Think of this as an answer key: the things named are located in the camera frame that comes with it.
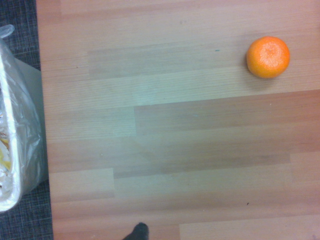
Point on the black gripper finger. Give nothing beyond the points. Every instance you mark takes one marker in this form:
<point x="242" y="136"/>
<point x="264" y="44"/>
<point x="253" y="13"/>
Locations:
<point x="139" y="233"/>

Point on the orange tangerine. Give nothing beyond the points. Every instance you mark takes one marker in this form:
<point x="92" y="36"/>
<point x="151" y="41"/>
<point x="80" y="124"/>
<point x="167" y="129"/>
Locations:
<point x="268" y="57"/>

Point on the grey trash bin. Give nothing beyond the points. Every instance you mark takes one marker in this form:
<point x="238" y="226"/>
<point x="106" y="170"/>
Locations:
<point x="34" y="105"/>

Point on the clear plastic bin liner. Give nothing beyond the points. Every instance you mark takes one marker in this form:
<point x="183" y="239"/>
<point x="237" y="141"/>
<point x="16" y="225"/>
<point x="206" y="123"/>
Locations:
<point x="15" y="105"/>

